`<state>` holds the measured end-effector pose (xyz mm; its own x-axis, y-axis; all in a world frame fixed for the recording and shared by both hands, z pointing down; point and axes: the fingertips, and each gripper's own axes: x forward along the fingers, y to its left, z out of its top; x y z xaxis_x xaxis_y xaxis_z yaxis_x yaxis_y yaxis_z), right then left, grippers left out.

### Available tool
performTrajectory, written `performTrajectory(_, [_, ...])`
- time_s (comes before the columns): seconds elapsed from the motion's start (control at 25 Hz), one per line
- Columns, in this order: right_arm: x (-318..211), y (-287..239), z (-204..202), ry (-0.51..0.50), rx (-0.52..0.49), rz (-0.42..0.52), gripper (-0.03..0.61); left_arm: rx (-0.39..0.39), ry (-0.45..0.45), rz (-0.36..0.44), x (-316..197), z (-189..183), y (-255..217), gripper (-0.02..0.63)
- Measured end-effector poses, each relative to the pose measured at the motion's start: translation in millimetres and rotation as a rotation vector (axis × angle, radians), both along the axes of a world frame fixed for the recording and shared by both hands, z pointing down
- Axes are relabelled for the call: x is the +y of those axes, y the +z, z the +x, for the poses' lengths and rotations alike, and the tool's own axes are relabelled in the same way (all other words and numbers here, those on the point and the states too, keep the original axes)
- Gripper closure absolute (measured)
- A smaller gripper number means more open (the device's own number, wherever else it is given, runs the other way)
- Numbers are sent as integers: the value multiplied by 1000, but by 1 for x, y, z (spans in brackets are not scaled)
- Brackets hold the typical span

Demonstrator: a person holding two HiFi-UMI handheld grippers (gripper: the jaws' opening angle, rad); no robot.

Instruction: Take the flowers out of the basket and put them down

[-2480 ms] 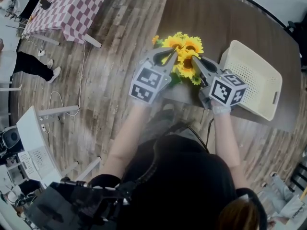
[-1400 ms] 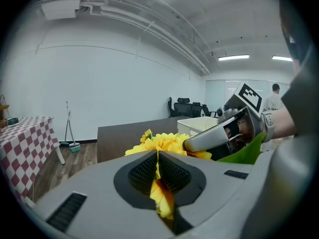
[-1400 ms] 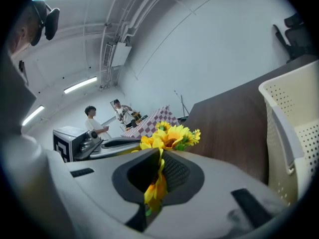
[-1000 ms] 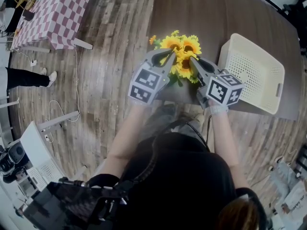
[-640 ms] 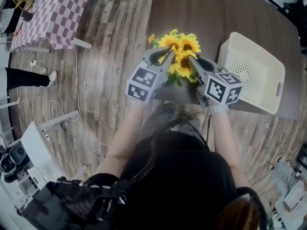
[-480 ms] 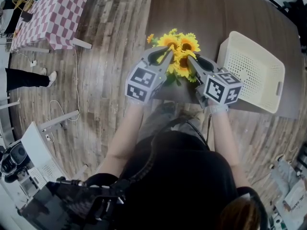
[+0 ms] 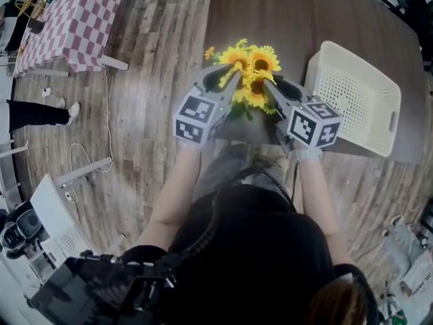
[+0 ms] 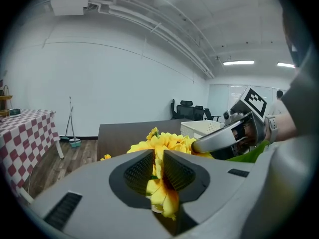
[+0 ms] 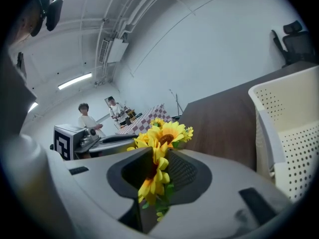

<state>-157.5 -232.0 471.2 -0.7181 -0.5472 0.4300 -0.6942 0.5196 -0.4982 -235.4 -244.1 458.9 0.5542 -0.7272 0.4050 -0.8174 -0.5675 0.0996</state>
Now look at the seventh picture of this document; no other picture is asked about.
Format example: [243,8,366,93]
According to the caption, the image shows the plain white desk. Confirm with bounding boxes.
[0,140,30,159]

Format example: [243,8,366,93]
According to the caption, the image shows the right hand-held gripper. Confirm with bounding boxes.
[263,74,344,154]

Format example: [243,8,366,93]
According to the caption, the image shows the person's right forearm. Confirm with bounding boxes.
[297,159,352,267]

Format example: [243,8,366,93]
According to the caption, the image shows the person's left forearm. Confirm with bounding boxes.
[138,147,202,250]

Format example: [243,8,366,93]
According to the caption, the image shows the yellow sunflower bouquet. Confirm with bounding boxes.
[204,38,282,121]

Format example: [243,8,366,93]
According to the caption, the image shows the person's grey trousers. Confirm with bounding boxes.
[194,142,288,202]

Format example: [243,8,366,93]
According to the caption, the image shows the black body cable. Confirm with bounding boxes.
[236,166,295,213]

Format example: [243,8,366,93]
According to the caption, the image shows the white printed bag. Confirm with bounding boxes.
[398,248,433,306]

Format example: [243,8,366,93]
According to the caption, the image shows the dark grey piece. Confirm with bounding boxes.
[26,18,46,35]

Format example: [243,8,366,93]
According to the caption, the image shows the cream perforated plastic basket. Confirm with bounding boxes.
[303,40,403,158]

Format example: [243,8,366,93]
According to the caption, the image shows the white desk with perforated panel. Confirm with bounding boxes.
[30,156,126,271]

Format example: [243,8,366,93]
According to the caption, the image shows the white floor cable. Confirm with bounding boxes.
[69,69,114,174]

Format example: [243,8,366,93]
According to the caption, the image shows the white wristband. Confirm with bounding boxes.
[177,140,204,152]
[294,147,324,163]

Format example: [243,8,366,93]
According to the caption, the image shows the checkered cloth covered table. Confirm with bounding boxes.
[12,0,152,78]

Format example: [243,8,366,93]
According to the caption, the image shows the black mesh office chair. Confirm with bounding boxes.
[394,0,433,25]

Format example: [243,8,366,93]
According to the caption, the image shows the person's black shirt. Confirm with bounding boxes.
[167,184,336,325]

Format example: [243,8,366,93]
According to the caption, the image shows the black head camera mount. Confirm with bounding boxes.
[333,263,380,325]

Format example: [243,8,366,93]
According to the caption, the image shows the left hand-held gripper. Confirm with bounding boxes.
[173,62,243,146]

